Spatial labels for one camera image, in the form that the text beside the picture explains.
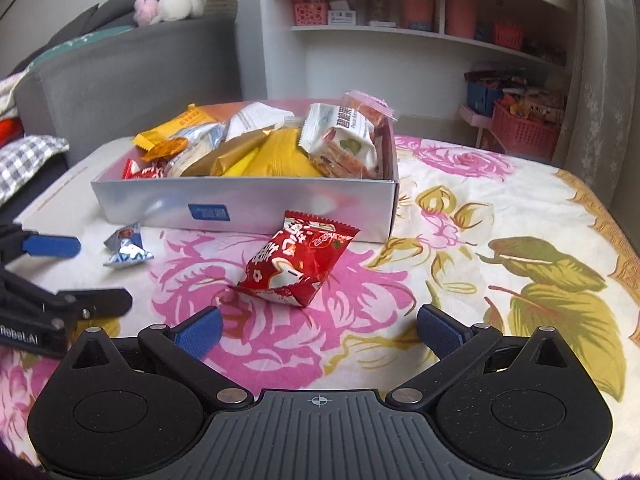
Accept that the small silver candy wrapper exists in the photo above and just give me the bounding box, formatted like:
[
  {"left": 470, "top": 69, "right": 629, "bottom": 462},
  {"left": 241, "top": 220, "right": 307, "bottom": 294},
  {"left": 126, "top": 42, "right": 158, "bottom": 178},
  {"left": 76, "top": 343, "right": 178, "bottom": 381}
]
[{"left": 103, "top": 223, "right": 154, "bottom": 269}]

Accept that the red candy pack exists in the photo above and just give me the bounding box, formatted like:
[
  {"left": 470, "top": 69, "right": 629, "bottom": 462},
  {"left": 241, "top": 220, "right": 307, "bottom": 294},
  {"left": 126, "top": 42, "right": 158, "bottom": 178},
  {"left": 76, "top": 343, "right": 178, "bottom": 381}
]
[
  {"left": 122, "top": 158, "right": 165, "bottom": 180},
  {"left": 234, "top": 210, "right": 359, "bottom": 308}
]

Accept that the yellow orange-print snack pack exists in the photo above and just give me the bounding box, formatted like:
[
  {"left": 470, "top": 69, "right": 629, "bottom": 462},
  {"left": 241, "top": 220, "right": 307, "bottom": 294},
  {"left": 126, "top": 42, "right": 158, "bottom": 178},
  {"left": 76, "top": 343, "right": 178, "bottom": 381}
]
[{"left": 132, "top": 104, "right": 216, "bottom": 152}]

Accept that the gold bar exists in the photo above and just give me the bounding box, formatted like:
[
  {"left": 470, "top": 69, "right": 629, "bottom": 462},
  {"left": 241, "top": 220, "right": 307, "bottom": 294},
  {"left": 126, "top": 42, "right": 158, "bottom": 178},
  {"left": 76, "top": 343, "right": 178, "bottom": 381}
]
[{"left": 181, "top": 128, "right": 272, "bottom": 177}]

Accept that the large yellow snack pack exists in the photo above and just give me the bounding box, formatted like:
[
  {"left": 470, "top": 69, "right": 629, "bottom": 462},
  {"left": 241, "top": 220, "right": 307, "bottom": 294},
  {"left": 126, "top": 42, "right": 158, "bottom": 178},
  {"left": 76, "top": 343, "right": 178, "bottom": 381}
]
[{"left": 242, "top": 128, "right": 323, "bottom": 178}]

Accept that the white text-printed snack pack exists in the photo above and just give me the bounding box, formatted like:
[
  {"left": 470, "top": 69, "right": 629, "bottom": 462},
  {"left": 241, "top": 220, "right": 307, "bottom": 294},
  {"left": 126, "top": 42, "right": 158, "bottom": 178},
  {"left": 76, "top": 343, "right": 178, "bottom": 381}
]
[{"left": 224, "top": 102, "right": 294, "bottom": 141}]

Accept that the pink bar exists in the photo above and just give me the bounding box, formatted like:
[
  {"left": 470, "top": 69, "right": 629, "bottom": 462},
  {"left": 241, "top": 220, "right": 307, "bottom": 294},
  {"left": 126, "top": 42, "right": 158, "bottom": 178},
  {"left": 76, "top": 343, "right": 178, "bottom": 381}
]
[{"left": 342, "top": 90, "right": 396, "bottom": 128}]

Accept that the white pecan kernel pack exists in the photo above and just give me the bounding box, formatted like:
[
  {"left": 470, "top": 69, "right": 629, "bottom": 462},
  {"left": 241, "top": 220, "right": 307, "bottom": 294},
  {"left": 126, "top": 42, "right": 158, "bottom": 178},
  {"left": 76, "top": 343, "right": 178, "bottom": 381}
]
[{"left": 298, "top": 103, "right": 378, "bottom": 170}]

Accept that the yellow blue-label cracker pack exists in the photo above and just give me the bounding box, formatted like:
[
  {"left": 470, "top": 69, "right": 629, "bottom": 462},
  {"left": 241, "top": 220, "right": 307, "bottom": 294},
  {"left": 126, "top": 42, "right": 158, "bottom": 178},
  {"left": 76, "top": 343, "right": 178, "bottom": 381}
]
[{"left": 222, "top": 148, "right": 259, "bottom": 177}]

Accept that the white blue long snack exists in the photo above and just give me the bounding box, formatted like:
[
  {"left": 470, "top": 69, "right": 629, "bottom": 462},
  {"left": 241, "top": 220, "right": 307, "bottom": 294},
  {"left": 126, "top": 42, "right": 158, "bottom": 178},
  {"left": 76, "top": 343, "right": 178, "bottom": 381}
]
[{"left": 165, "top": 122, "right": 226, "bottom": 178}]

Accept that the wafer biscuit clear pack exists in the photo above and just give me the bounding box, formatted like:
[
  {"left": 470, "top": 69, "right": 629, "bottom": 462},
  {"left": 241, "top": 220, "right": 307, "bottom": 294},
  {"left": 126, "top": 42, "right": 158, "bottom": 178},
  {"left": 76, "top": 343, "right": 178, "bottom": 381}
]
[{"left": 309, "top": 141, "right": 374, "bottom": 179}]

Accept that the grey checkered cloth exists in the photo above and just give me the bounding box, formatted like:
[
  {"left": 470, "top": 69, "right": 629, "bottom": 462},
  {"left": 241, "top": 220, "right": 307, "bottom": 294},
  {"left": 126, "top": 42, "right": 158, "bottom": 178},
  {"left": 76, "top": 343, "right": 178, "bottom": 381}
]
[{"left": 1, "top": 136, "right": 70, "bottom": 205}]

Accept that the floral tablecloth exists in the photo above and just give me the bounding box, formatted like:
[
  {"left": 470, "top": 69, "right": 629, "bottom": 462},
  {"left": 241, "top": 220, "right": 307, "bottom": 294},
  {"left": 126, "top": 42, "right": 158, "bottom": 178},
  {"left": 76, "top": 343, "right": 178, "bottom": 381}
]
[{"left": 12, "top": 136, "right": 639, "bottom": 479}]

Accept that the grey sofa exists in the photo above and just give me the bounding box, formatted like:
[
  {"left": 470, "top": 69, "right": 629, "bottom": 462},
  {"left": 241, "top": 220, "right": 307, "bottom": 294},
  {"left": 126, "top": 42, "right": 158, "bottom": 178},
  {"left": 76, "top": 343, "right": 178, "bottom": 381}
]
[{"left": 14, "top": 0, "right": 242, "bottom": 165}]

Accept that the pink silver cardboard box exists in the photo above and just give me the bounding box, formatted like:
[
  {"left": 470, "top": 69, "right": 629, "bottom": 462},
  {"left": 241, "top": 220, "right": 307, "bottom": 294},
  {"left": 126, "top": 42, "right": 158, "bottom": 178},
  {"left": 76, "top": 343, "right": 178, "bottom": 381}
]
[{"left": 91, "top": 122, "right": 399, "bottom": 244}]

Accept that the teal cushion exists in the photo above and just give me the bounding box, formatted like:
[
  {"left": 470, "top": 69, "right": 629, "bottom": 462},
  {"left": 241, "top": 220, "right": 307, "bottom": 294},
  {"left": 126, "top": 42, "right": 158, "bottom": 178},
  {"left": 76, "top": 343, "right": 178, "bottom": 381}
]
[{"left": 27, "top": 26, "right": 134, "bottom": 70}]

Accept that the pink basket on floor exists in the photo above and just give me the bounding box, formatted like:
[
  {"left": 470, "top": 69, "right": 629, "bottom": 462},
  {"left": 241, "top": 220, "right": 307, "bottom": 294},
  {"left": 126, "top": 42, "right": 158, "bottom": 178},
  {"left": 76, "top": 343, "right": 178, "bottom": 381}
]
[{"left": 491, "top": 104, "right": 560, "bottom": 160}]

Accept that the blue storage bin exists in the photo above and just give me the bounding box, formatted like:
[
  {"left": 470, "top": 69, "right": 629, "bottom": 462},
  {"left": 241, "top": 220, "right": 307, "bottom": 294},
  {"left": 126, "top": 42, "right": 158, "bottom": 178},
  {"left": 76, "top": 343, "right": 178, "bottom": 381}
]
[{"left": 466, "top": 81, "right": 503, "bottom": 117}]

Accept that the lace curtain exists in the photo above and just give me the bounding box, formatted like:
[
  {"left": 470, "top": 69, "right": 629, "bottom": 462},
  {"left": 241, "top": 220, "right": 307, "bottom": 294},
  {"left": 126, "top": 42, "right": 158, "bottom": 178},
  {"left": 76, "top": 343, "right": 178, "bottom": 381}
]
[{"left": 549, "top": 0, "right": 640, "bottom": 212}]

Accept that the pink white plush toy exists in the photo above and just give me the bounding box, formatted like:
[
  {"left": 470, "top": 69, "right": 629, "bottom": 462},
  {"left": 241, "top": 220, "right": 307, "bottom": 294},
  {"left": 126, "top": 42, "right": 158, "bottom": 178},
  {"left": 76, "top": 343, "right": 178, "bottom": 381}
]
[{"left": 134, "top": 0, "right": 204, "bottom": 27}]

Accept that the red shelf basket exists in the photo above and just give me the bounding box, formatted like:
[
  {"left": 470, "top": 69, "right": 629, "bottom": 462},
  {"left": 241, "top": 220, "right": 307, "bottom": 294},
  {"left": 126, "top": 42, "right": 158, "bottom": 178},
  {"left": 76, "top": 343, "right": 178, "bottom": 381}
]
[{"left": 492, "top": 21, "right": 524, "bottom": 51}]

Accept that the white bookshelf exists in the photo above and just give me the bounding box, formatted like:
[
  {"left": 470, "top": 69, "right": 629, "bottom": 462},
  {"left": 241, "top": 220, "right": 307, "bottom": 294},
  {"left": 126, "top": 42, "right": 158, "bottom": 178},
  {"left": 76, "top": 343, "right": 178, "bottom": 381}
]
[{"left": 239, "top": 0, "right": 576, "bottom": 122}]

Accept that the coral cup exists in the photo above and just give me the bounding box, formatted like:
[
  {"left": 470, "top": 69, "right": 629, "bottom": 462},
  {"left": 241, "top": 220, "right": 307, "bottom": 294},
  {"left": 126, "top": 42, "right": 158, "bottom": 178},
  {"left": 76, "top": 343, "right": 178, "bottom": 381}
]
[{"left": 445, "top": 0, "right": 478, "bottom": 39}]

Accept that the coral pen holder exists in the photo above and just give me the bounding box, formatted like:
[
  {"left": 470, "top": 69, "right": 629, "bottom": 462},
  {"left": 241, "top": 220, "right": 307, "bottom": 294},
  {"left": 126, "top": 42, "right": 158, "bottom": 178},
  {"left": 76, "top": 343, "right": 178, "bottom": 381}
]
[{"left": 400, "top": 0, "right": 434, "bottom": 32}]

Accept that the white label box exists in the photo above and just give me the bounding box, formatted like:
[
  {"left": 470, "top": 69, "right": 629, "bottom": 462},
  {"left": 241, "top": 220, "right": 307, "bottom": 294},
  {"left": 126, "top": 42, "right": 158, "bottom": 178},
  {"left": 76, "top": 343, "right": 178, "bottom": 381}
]
[{"left": 326, "top": 10, "right": 357, "bottom": 26}]

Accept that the small pink shelf basket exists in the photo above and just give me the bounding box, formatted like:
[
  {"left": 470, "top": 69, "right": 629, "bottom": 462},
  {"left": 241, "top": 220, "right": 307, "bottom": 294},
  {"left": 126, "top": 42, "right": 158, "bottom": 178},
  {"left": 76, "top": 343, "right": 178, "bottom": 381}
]
[{"left": 293, "top": 2, "right": 329, "bottom": 26}]

